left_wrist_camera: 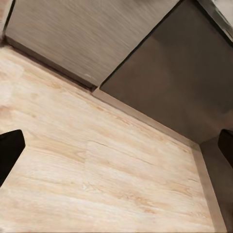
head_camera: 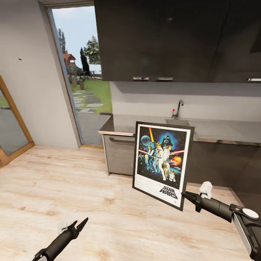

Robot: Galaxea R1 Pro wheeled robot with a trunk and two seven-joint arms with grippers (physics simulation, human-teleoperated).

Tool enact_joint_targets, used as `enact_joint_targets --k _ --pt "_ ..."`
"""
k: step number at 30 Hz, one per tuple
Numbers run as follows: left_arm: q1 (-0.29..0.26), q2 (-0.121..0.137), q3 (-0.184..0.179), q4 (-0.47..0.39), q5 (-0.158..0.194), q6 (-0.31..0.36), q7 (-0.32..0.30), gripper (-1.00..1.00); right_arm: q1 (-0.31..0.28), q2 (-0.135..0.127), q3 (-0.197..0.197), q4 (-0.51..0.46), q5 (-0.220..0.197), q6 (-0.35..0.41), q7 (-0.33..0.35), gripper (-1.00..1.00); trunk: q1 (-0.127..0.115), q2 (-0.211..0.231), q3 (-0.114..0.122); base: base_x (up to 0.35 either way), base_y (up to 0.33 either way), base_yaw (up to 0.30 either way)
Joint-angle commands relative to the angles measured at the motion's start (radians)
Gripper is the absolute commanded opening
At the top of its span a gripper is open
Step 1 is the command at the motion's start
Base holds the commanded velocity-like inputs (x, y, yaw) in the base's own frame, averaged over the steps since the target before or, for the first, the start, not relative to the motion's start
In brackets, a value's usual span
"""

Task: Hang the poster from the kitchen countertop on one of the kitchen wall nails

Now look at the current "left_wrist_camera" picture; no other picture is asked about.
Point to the dishwasher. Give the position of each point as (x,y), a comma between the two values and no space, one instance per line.
(84,39)

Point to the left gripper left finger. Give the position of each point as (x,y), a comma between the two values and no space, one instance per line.
(12,145)

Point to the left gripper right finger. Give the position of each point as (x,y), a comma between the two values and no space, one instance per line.
(225,144)

